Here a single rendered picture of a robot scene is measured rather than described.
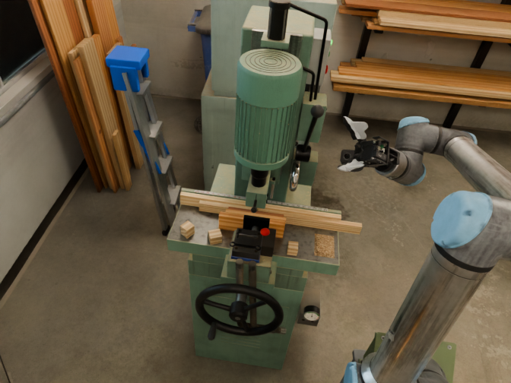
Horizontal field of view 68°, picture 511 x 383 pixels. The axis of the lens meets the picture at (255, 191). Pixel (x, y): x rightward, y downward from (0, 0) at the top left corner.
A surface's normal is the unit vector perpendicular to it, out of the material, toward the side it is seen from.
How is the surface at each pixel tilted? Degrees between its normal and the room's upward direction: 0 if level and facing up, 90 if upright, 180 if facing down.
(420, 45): 90
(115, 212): 1
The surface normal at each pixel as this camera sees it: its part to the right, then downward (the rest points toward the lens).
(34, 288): 0.07, -0.73
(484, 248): -0.21, 0.52
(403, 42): -0.08, 0.67
